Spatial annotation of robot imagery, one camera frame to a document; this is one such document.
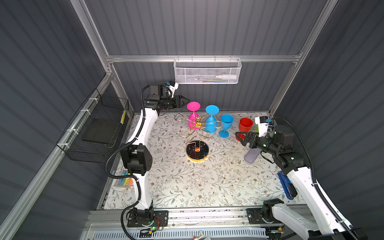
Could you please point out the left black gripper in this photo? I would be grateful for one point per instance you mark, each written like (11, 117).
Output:
(179, 101)

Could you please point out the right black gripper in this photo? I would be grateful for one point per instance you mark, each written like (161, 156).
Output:
(248, 135)

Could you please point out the red wine glass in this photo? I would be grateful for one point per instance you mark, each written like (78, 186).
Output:
(245, 125)

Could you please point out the blue wine glass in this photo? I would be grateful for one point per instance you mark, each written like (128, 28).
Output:
(211, 122)
(227, 122)

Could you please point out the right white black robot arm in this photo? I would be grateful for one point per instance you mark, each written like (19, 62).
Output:
(329, 223)

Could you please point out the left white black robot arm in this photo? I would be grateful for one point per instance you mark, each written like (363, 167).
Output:
(136, 157)

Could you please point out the pink wine glass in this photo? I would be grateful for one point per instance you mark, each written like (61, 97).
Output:
(193, 107)

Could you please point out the grey oval case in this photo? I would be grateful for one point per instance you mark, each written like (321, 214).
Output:
(252, 155)

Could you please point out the white bottle in basket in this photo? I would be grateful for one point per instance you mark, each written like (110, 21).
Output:
(227, 77)

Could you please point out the blue stapler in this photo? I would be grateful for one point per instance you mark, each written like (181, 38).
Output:
(288, 187)

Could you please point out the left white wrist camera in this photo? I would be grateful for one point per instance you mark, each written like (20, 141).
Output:
(171, 87)

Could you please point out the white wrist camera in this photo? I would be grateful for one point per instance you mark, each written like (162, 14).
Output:
(171, 87)
(265, 126)

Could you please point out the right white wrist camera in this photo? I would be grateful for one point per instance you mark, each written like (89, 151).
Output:
(265, 126)

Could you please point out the white wire mesh basket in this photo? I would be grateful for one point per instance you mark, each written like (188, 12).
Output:
(203, 71)

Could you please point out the gold wire wine glass rack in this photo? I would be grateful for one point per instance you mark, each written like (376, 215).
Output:
(197, 137)

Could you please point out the black wire mesh basket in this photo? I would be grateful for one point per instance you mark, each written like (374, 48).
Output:
(97, 131)

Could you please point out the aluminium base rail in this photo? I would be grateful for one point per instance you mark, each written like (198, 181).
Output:
(213, 217)

